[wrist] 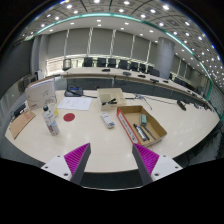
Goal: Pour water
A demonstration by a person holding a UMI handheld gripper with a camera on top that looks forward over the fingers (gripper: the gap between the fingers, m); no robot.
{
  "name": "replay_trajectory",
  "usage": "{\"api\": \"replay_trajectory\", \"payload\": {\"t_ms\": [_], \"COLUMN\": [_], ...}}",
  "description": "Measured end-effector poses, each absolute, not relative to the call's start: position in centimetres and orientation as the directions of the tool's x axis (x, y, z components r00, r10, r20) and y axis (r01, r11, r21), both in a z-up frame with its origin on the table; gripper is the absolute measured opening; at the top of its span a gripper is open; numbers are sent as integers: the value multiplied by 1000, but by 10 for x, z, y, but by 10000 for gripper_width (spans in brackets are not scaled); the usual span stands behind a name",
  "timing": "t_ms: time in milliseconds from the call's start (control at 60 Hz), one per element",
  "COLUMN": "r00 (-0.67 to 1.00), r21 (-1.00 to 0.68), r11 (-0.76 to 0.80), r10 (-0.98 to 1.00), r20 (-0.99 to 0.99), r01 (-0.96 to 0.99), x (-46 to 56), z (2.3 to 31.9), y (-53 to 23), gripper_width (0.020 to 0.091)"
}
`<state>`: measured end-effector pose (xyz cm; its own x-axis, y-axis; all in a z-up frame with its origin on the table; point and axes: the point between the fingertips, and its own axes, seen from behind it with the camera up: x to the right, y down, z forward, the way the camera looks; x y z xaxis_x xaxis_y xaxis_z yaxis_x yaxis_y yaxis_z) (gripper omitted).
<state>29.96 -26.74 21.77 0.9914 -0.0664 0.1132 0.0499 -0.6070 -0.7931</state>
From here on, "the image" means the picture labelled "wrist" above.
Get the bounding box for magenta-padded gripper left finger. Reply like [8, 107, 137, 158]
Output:
[40, 142, 92, 186]

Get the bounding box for black desk phone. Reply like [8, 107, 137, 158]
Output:
[64, 85, 84, 98]

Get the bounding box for black desk microphone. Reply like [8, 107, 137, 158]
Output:
[176, 99, 188, 112]

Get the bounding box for black marker pen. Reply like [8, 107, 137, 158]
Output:
[101, 97, 118, 106]

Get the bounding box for open beige cardboard box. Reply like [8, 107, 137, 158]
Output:
[96, 87, 128, 112]

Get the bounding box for long curved conference desk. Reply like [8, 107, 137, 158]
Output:
[59, 66, 214, 111]

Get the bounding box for flat round red coaster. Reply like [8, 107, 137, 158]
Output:
[63, 112, 76, 123]

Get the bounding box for clear black-capped water bottle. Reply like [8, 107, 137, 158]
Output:
[42, 104, 60, 137]

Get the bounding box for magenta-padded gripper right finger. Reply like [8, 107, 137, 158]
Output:
[131, 143, 184, 186]

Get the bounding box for recessed ceiling lights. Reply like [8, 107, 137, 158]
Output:
[19, 0, 224, 78]

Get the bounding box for white copy paper carton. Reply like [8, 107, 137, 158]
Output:
[24, 77, 58, 111]

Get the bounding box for white printed paper sheet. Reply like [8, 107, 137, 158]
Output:
[57, 96, 93, 112]

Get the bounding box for brown paper envelope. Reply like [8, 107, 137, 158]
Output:
[8, 109, 37, 140]

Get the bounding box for red-edged cardboard tray box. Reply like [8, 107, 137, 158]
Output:
[116, 105, 168, 147]

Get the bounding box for grey box monitor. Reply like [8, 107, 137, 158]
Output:
[22, 74, 38, 93]

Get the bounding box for black power adapter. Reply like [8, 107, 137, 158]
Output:
[11, 103, 27, 119]

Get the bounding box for white ceramic cup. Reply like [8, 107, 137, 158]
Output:
[47, 102, 59, 118]

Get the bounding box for small green box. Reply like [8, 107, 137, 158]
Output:
[139, 114, 148, 126]

